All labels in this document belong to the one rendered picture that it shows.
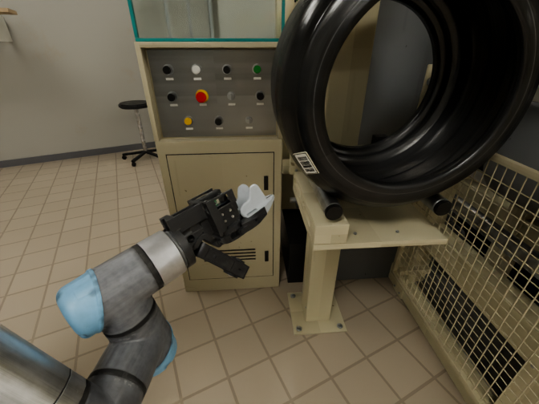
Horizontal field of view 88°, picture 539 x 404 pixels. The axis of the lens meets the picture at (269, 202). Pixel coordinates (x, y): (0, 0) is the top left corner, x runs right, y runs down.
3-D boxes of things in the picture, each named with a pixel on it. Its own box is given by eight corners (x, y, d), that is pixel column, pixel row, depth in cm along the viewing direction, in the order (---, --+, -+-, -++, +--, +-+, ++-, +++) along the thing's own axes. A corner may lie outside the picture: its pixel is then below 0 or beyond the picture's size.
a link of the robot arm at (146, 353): (111, 408, 39) (69, 363, 34) (145, 337, 49) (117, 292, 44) (162, 406, 38) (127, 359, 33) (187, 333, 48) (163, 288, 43)
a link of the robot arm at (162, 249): (170, 292, 39) (152, 277, 46) (197, 273, 42) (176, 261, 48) (145, 248, 37) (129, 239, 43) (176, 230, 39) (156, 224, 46)
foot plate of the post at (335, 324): (286, 293, 161) (287, 291, 160) (332, 291, 163) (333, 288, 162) (293, 335, 138) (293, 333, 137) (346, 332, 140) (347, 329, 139)
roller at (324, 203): (315, 160, 98) (307, 169, 100) (306, 152, 97) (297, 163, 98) (347, 212, 68) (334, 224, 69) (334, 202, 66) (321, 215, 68)
